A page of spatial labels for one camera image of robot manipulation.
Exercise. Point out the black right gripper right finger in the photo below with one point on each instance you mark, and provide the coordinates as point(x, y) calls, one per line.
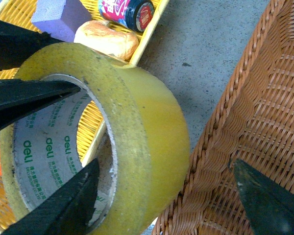
point(268, 206)

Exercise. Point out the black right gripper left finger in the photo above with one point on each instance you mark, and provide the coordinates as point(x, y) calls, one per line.
point(68, 211)

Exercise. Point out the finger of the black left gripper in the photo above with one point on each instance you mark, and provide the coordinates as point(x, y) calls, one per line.
point(17, 44)
point(19, 98)

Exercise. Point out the yellow packing tape roll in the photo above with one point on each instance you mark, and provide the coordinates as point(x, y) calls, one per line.
point(142, 148)

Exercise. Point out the yellow wicker basket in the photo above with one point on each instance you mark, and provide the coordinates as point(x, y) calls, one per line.
point(19, 12)

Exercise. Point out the brown wicker basket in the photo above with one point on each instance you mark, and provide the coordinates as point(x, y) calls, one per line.
point(253, 121)

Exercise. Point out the purple foam block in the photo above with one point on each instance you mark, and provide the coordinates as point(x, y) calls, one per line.
point(60, 18)

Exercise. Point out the bread roll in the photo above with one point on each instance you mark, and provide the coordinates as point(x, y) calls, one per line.
point(98, 36)

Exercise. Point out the pink can with black lid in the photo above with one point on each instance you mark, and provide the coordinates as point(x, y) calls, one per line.
point(132, 14)

